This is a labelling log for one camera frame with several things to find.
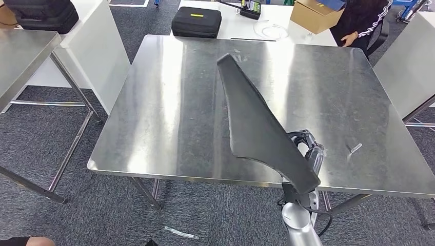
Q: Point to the stainless steel workbench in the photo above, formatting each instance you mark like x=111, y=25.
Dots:
x=419, y=108
x=170, y=119
x=20, y=54

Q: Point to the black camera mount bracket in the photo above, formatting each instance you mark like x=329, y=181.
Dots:
x=294, y=198

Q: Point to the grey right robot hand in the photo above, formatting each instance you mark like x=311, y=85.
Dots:
x=316, y=158

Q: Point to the clear strip on floor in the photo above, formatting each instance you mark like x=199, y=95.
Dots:
x=182, y=233

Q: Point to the blue trolley frame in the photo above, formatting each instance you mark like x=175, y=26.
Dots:
x=409, y=8

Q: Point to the seated person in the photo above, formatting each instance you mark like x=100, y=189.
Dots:
x=34, y=241

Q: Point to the tan cardboard box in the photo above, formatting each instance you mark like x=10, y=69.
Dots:
x=6, y=17

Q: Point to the brown cardboard box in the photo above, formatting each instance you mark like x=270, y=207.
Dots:
x=312, y=18

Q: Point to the blue folder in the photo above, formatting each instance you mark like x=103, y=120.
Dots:
x=331, y=3

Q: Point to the black desk stand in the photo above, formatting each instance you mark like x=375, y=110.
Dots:
x=229, y=4

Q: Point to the black bag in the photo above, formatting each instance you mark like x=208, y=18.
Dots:
x=44, y=15

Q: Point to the black zip case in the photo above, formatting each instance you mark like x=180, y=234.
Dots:
x=195, y=23

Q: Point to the black plastic car trim part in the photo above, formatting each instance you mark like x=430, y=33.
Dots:
x=251, y=122

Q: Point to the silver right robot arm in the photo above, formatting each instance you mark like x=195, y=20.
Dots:
x=297, y=224

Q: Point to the small black device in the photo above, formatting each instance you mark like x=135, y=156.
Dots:
x=250, y=10

